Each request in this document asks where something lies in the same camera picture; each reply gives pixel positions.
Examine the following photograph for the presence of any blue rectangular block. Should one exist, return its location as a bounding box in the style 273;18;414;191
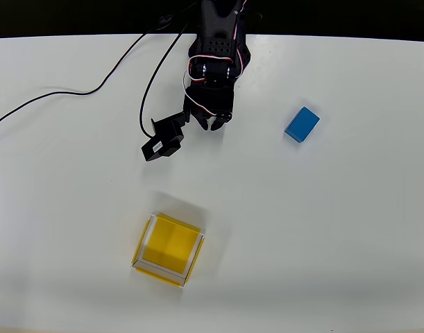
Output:
284;106;321;144

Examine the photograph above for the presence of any yellow open box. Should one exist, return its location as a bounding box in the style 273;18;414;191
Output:
130;212;207;289

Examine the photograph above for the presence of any black camera on gripper mount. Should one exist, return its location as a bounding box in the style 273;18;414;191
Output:
140;110;192;163

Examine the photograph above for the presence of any black camera cable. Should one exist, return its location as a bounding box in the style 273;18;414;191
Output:
138;27;192;138

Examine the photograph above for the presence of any black cable with plug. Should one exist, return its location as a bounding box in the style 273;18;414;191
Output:
0;14;174;134

